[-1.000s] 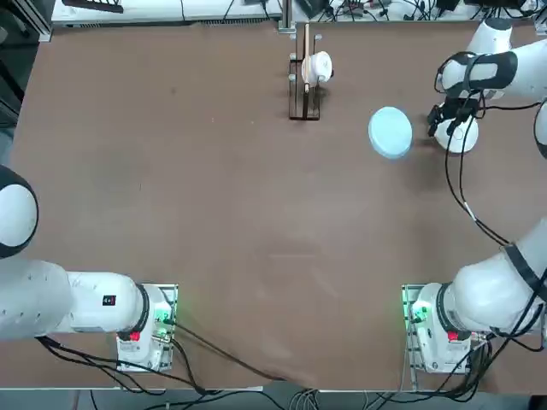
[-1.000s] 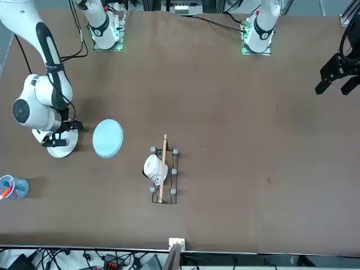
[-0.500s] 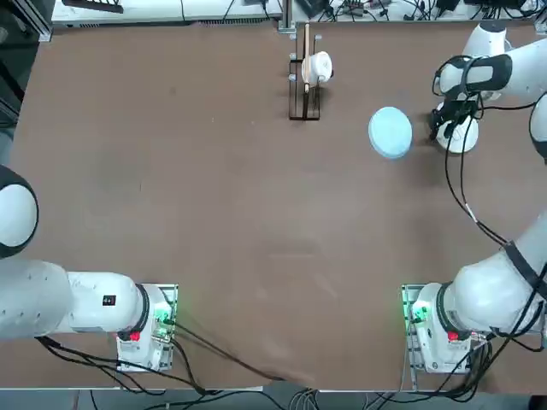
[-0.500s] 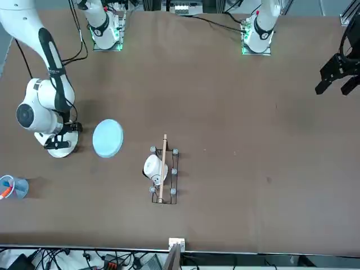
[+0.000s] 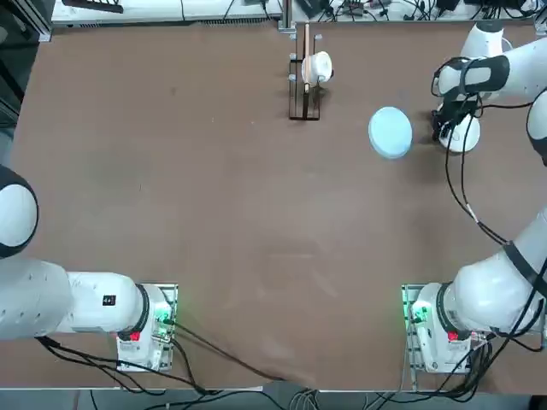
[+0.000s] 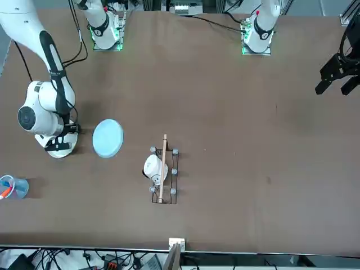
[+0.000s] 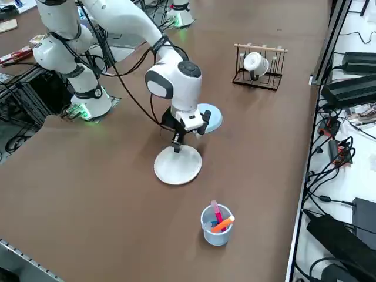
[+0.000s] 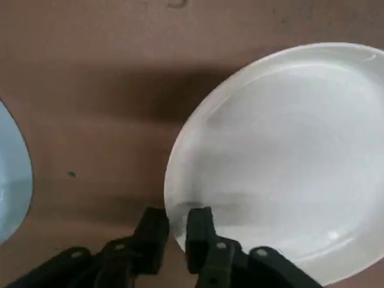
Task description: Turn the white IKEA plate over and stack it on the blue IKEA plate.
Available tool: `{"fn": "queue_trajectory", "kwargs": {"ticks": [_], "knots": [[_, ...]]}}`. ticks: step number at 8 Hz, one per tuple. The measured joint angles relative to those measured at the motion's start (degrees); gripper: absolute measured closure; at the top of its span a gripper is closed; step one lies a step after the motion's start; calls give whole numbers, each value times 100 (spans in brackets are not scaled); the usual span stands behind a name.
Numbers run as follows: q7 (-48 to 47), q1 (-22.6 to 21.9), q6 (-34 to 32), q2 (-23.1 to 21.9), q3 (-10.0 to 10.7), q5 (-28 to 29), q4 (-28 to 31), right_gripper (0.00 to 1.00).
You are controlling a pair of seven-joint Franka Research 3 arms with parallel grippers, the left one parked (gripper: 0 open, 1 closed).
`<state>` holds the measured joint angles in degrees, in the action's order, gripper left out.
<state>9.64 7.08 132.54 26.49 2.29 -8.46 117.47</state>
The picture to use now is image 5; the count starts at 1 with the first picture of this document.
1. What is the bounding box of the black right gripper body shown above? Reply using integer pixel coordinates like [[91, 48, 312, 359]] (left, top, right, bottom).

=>
[[430, 95, 479, 141]]

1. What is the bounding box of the white IKEA plate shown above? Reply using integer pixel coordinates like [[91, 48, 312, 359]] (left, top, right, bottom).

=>
[[435, 113, 482, 154]]

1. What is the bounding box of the blue IKEA plate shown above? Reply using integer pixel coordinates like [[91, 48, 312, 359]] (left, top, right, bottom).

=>
[[368, 106, 415, 161]]

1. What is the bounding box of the white mug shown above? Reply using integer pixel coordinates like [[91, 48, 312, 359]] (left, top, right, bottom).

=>
[[300, 50, 335, 85]]

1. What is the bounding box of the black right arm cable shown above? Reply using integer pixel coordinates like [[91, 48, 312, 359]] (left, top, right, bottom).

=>
[[429, 56, 547, 300]]

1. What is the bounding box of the black wire cup rack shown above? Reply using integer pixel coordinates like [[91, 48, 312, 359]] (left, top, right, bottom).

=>
[[287, 22, 322, 122]]

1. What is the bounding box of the aluminium frame post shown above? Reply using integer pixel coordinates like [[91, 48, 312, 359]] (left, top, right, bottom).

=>
[[277, 0, 298, 33]]

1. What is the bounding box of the black left base cable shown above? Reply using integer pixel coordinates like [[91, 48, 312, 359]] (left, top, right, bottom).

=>
[[168, 318, 300, 384]]

